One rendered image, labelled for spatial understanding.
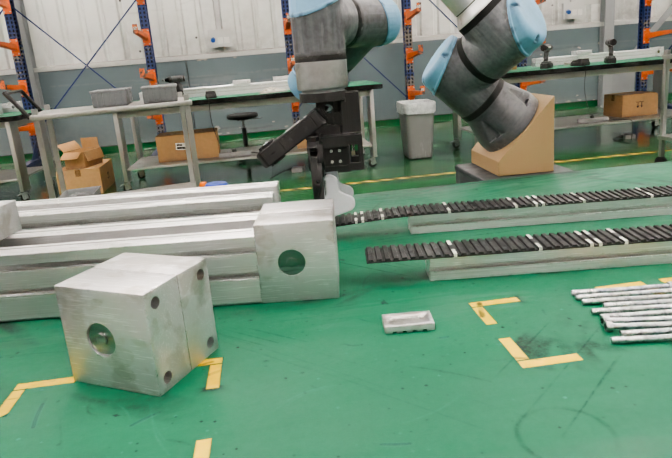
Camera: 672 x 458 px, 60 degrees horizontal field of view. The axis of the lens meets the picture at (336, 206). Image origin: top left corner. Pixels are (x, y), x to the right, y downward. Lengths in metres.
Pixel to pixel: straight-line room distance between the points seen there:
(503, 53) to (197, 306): 0.82
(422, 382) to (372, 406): 0.05
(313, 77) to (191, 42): 7.56
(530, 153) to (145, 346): 0.94
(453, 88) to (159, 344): 0.88
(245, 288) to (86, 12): 8.05
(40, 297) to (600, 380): 0.59
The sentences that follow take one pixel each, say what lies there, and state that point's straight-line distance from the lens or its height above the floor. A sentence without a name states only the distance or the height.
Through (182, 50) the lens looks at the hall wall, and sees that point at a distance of 8.41.
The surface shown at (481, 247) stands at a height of 0.81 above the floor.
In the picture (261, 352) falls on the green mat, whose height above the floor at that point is 0.78.
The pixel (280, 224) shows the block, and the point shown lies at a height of 0.87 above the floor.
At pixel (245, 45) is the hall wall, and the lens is 8.32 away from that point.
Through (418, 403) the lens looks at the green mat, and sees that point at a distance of 0.49.
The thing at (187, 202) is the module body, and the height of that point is 0.86.
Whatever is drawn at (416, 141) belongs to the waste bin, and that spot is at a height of 0.18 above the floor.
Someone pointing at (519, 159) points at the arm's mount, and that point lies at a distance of 1.27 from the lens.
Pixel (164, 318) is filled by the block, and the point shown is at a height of 0.84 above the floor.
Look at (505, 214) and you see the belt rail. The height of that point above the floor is 0.80.
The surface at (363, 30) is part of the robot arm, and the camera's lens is 0.89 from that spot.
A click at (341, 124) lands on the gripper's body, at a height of 0.95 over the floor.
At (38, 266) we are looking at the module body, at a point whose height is 0.84.
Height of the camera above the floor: 1.05
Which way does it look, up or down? 14 degrees down
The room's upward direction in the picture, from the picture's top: 5 degrees counter-clockwise
